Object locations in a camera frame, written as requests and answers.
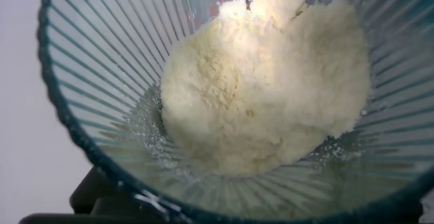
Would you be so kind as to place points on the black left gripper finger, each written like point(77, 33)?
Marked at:
point(98, 200)

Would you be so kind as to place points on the ribbed clear green cup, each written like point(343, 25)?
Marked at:
point(101, 64)

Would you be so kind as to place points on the white powder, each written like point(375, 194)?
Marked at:
point(264, 88)

